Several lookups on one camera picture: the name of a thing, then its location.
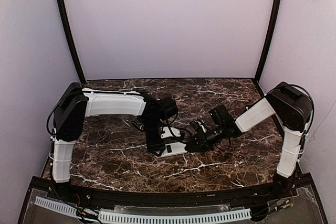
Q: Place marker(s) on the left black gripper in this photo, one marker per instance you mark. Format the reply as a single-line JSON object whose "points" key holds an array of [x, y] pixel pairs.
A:
{"points": [[155, 145]]}

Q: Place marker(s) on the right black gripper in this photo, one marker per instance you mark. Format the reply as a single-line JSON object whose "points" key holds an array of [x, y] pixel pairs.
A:
{"points": [[198, 137]]}

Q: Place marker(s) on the white red remote control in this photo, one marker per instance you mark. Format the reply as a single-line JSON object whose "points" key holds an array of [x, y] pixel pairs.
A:
{"points": [[172, 149]]}

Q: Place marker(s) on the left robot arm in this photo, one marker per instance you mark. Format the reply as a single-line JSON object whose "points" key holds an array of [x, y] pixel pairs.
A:
{"points": [[65, 121]]}

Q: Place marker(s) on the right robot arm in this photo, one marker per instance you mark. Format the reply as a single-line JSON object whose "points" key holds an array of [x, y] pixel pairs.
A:
{"points": [[291, 103]]}

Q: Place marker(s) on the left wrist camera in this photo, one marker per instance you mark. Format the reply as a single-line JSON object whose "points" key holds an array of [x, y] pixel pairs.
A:
{"points": [[166, 132]]}

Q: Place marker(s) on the black front rail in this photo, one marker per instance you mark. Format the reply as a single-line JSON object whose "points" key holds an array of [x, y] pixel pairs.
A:
{"points": [[253, 196]]}

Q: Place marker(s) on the centre white cable duct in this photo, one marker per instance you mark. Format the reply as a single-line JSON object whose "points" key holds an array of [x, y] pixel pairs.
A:
{"points": [[221, 217]]}

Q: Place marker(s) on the white cable duct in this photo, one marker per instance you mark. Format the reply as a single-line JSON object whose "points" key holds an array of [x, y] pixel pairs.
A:
{"points": [[221, 217], [55, 206]]}

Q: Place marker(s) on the left white cable duct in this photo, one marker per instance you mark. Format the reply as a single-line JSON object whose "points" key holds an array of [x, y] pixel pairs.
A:
{"points": [[55, 206]]}

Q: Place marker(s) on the right black frame post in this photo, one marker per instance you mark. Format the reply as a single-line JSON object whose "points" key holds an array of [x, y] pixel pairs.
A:
{"points": [[268, 38]]}

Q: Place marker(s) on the black frame post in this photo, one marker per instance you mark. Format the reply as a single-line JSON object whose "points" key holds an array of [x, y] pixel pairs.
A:
{"points": [[268, 38], [70, 41]]}

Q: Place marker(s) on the left black frame post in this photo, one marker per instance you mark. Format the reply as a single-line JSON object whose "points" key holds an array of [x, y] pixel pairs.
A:
{"points": [[70, 41]]}

